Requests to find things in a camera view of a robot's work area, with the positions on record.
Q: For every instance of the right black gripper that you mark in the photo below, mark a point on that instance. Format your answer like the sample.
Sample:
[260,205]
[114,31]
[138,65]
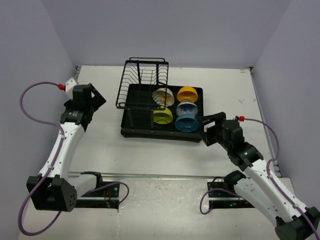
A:
[219,117]

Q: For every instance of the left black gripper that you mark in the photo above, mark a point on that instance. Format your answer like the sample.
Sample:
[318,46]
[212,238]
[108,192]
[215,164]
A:
[97,100]

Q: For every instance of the plain blue bowl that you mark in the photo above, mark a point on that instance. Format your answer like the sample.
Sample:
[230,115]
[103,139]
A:
[187,123]

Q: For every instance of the blue floral white bowl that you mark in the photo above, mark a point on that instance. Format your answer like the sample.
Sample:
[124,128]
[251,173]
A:
[187,107]

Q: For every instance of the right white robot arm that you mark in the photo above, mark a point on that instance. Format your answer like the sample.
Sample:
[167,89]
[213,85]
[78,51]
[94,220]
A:
[256,183]

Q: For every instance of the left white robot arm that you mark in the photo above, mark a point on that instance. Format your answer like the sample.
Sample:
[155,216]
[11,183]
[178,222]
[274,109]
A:
[50,190]

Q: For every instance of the orange bowl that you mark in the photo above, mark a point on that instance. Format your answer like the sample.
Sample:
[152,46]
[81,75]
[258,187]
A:
[187,93]

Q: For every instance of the black plastic drain tray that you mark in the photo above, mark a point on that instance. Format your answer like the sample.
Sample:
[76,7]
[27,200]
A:
[162,125]

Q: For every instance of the lime green bowl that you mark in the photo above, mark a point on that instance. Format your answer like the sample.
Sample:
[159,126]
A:
[163,116]

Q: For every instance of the yellow floral white bowl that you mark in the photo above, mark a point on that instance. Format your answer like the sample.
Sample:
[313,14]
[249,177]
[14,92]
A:
[163,97]

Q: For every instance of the black wire dish rack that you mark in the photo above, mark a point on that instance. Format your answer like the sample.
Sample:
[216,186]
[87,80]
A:
[141,76]

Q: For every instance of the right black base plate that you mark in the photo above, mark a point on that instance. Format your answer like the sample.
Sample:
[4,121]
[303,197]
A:
[223,200]

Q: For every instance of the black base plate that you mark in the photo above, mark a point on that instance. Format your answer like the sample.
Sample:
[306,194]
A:
[107,198]
[223,200]

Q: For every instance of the metal table rail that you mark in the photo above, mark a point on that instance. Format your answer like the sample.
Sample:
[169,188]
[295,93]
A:
[156,176]

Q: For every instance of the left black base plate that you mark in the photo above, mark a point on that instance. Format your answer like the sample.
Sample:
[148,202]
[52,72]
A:
[107,198]

